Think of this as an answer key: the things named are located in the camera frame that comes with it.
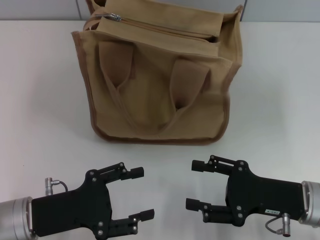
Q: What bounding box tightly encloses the gripper cable with plugs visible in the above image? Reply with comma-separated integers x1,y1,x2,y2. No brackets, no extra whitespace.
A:
265,213,291,237
44,176,70,195

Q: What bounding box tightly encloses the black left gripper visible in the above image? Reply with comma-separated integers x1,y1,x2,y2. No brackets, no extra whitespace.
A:
31,161,155,240

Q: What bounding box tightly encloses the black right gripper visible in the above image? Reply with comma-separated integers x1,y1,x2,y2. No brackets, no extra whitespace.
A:
185,154,308,225

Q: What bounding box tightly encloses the right gripper cable with plugs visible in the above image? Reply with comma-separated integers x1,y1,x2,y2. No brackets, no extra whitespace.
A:
265,213,291,237

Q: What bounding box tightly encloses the khaki canvas food bag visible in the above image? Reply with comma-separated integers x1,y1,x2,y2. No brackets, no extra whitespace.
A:
70,0,244,146

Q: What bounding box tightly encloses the left gripper cable with plugs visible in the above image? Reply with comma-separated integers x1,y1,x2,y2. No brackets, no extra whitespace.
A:
44,176,70,195

